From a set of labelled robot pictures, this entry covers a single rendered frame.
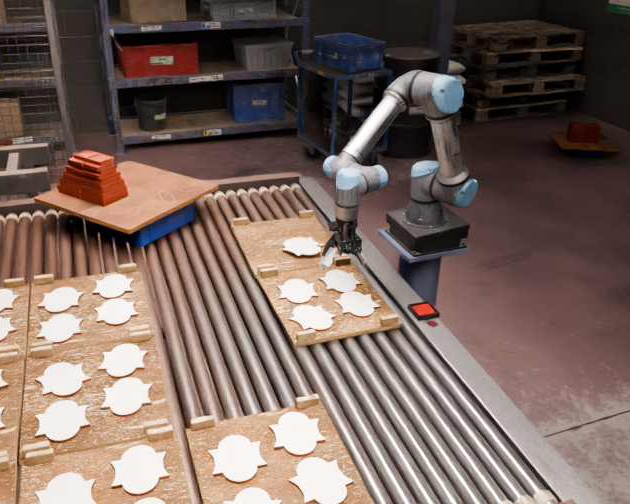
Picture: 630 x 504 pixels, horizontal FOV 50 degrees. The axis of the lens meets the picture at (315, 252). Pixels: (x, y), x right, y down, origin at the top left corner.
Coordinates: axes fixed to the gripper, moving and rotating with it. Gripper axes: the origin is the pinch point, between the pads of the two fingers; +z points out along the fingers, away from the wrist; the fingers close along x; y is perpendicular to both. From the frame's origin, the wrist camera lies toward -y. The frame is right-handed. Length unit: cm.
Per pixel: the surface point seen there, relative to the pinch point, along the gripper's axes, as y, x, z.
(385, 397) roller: 57, -9, 7
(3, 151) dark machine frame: -143, -111, -2
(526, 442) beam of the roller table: 82, 17, 7
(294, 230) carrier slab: -42.4, -2.9, 6.0
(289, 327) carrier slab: 20.5, -24.5, 5.3
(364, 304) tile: 16.3, 1.7, 4.6
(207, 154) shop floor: -394, 27, 103
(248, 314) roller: 7.3, -33.9, 7.2
